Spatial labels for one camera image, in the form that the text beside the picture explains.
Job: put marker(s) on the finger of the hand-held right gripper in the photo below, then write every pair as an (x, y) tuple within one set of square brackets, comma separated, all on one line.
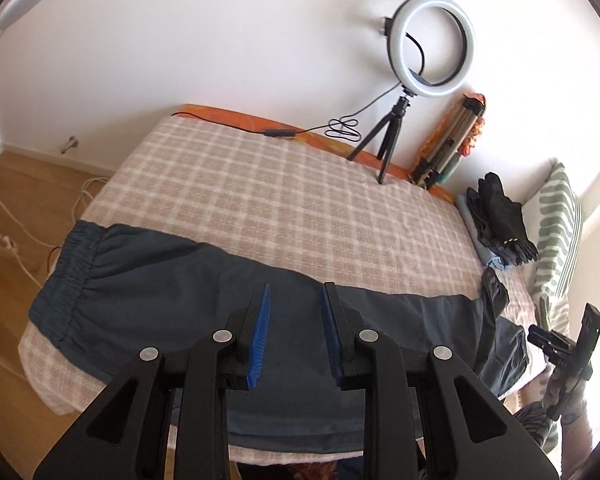
[(560, 351), (540, 335)]

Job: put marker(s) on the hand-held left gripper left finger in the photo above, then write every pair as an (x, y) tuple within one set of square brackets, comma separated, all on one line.
[(260, 330)]

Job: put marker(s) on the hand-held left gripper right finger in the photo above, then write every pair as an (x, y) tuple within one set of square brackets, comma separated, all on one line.
[(330, 330)]

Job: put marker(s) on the dark teal pants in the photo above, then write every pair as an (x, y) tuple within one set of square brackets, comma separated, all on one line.
[(155, 300)]

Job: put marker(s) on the person's right forearm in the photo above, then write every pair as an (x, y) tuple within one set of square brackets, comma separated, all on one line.
[(580, 452)]

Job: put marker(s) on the person's right hand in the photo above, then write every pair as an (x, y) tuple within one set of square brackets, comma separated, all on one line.
[(562, 395)]

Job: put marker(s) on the person's striped trouser leg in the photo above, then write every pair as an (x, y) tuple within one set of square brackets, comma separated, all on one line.
[(532, 420)]

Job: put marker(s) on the stack of folded clothes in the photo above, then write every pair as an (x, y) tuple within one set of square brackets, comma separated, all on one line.
[(485, 255)]

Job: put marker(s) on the green striped pillow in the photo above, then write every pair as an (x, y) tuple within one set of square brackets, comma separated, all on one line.
[(555, 220)]

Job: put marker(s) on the black gloves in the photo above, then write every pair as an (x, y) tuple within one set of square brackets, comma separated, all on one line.
[(505, 215)]

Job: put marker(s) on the beige checked bed blanket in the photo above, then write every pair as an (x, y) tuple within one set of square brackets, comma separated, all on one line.
[(280, 200)]

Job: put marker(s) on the red patterned cloth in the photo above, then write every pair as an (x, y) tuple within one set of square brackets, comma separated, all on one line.
[(310, 472)]

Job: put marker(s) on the orange patterned cloth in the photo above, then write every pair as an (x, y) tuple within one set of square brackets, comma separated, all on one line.
[(477, 132)]

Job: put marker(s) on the folded grey stand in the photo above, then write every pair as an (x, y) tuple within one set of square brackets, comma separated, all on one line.
[(450, 140)]

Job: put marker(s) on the orange patterned bed sheet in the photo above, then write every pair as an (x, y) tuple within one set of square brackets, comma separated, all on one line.
[(220, 111)]

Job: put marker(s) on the metal door stopper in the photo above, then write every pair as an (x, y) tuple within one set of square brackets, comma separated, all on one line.
[(70, 145)]

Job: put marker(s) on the white floor lamp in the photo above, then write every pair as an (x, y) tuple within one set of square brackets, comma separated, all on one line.
[(27, 0)]

